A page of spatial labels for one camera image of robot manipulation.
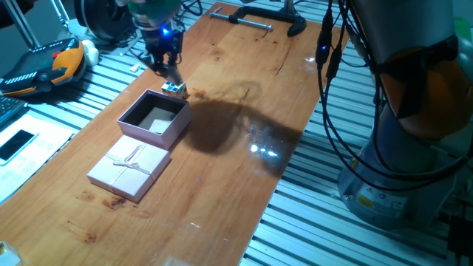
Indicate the glossy wooden board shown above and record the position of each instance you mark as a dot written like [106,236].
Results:
[184,221]

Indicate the green gripper mount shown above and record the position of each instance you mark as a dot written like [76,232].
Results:
[155,7]

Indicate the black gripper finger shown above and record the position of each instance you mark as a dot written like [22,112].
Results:
[158,65]
[173,63]

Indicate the black metal bar clamp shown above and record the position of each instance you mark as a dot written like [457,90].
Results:
[269,14]

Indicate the white paper pad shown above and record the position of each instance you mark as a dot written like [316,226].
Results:
[48,147]

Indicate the pink gift box lid ribbon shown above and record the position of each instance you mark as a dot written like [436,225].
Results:
[129,173]

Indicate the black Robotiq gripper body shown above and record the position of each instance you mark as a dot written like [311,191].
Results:
[162,42]

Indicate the green cloth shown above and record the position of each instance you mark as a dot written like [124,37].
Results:
[463,29]

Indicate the grey metal rod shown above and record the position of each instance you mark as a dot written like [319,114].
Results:
[61,11]
[24,26]

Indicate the black computer keyboard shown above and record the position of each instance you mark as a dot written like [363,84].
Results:
[9,109]

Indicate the black filament spool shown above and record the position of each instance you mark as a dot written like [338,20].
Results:
[103,18]

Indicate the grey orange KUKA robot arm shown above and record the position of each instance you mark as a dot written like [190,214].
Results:
[406,29]

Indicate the pink gift box base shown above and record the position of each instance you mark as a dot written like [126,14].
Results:
[173,129]

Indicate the black orange teach pendant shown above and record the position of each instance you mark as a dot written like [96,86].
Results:
[40,70]

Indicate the white round toy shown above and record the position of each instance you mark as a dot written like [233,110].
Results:
[90,51]

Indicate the small white plastic piece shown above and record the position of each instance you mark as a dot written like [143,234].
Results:
[135,67]

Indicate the colourful Rubik's cube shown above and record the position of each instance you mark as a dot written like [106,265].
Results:
[173,89]

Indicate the white smartphone black screen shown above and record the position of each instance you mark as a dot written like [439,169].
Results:
[16,146]

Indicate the dark sleeved forearm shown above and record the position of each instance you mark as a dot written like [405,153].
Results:
[11,14]

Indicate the gold foil white package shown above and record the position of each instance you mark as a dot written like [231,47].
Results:
[9,255]

